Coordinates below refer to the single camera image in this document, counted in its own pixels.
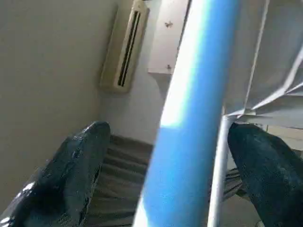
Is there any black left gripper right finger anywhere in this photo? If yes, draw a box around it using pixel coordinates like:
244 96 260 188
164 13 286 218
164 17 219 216
227 123 303 227

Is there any white wall box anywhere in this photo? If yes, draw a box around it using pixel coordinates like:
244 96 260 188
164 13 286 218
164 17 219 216
147 0 191 75

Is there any white plastic table leg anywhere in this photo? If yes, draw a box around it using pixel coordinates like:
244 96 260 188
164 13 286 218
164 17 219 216
133 0 242 227

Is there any white wall air conditioner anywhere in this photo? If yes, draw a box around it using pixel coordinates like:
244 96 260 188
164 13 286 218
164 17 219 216
99 0 151 94

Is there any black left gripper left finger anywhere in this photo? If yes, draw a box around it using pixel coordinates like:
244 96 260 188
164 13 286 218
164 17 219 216
0 121 112 227

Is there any white plastic table top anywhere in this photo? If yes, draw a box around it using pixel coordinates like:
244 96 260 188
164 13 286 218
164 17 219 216
207 0 303 227

